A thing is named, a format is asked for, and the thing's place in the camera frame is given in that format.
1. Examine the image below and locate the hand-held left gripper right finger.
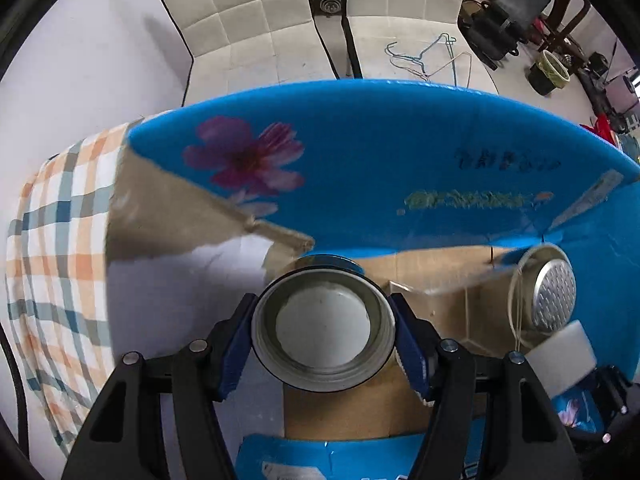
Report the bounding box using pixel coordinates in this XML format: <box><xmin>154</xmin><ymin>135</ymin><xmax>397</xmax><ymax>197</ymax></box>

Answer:
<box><xmin>387</xmin><ymin>292</ymin><xmax>584</xmax><ymax>480</ymax></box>

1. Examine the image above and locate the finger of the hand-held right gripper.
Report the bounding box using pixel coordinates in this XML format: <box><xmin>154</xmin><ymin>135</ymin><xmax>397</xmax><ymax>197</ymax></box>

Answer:
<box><xmin>595</xmin><ymin>365</ymin><xmax>640</xmax><ymax>456</ymax></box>

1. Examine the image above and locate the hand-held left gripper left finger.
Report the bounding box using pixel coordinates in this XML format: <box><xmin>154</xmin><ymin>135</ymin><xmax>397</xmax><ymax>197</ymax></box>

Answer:
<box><xmin>60</xmin><ymin>294</ymin><xmax>259</xmax><ymax>480</ymax></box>

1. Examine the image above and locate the metal can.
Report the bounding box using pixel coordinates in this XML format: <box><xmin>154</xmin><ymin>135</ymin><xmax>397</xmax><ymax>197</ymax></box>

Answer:
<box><xmin>250</xmin><ymin>266</ymin><xmax>399</xmax><ymax>394</ymax></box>

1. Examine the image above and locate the blue flower-print cardboard box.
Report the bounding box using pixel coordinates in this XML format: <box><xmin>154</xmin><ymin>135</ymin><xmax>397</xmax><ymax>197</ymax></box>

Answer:
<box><xmin>105</xmin><ymin>79</ymin><xmax>640</xmax><ymax>480</ymax></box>

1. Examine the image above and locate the white foam block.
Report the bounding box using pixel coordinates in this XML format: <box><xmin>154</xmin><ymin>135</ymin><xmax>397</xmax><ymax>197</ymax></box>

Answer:
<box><xmin>522</xmin><ymin>320</ymin><xmax>599</xmax><ymax>402</ymax></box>

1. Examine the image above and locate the round metal strainer lid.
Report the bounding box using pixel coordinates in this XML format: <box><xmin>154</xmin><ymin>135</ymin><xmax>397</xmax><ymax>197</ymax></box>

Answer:
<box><xmin>515</xmin><ymin>244</ymin><xmax>577</xmax><ymax>334</ymax></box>

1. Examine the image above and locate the plaid cloth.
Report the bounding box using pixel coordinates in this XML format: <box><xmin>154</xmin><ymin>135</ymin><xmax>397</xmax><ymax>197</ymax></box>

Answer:
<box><xmin>5</xmin><ymin>119</ymin><xmax>147</xmax><ymax>461</ymax></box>

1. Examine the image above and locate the red object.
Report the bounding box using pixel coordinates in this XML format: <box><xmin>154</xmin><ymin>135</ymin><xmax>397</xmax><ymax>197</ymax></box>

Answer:
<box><xmin>580</xmin><ymin>114</ymin><xmax>621</xmax><ymax>148</ymax></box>

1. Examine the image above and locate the black bin with yellow bag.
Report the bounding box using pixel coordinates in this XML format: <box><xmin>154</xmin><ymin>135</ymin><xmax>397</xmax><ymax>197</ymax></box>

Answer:
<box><xmin>527</xmin><ymin>50</ymin><xmax>573</xmax><ymax>96</ymax></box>

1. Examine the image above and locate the white quilted chair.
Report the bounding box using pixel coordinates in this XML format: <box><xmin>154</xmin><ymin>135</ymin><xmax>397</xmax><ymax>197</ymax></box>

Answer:
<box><xmin>341</xmin><ymin>0</ymin><xmax>501</xmax><ymax>97</ymax></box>
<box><xmin>147</xmin><ymin>0</ymin><xmax>342</xmax><ymax>109</ymax></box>

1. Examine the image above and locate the black office chair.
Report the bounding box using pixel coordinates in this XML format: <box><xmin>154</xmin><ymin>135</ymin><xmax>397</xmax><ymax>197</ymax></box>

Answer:
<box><xmin>457</xmin><ymin>0</ymin><xmax>557</xmax><ymax>67</ymax></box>

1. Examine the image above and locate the brown wooden chair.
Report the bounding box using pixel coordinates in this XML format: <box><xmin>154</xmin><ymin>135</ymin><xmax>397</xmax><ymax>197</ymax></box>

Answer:
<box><xmin>537</xmin><ymin>0</ymin><xmax>592</xmax><ymax>51</ymax></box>

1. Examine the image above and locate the white cord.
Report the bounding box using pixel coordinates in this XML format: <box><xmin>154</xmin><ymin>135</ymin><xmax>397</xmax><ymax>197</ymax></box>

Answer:
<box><xmin>507</xmin><ymin>252</ymin><xmax>538</xmax><ymax>352</ymax></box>

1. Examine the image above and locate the black cable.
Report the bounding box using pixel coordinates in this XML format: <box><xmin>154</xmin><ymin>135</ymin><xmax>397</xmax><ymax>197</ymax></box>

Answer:
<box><xmin>0</xmin><ymin>327</ymin><xmax>32</xmax><ymax>463</ymax></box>

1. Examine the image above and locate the white wire hanger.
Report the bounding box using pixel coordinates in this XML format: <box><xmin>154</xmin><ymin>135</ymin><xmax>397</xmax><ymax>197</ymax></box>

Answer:
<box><xmin>419</xmin><ymin>51</ymin><xmax>474</xmax><ymax>90</ymax></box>

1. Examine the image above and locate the blue wire hanger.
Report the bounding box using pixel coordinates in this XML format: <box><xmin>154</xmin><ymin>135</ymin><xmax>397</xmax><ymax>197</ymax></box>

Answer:
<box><xmin>384</xmin><ymin>32</ymin><xmax>460</xmax><ymax>86</ymax></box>

